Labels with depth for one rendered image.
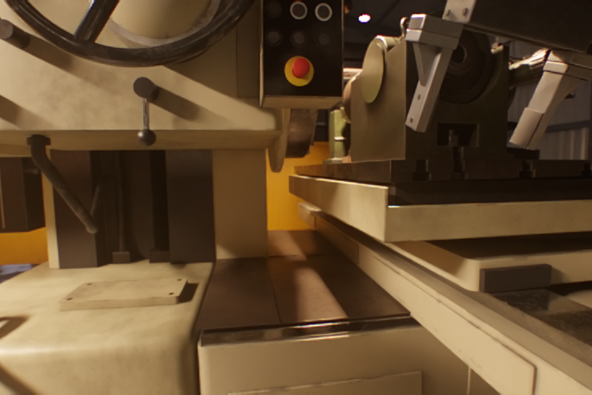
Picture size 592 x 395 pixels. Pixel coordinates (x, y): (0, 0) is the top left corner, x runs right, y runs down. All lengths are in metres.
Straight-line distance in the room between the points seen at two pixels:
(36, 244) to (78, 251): 2.18
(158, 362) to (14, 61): 0.69
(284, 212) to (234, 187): 1.84
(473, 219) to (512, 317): 0.19
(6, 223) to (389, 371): 1.46
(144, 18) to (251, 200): 0.88
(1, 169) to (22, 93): 0.84
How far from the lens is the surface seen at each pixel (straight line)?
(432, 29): 0.34
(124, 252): 1.50
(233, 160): 1.34
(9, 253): 3.83
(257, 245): 1.38
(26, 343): 0.99
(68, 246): 1.54
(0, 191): 1.64
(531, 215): 0.77
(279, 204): 3.13
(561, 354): 0.65
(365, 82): 0.85
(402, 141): 0.66
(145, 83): 0.69
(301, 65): 0.59
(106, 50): 0.50
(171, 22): 0.63
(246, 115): 0.69
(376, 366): 0.94
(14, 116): 0.82
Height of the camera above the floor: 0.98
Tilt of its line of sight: 5 degrees down
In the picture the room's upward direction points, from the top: 1 degrees counter-clockwise
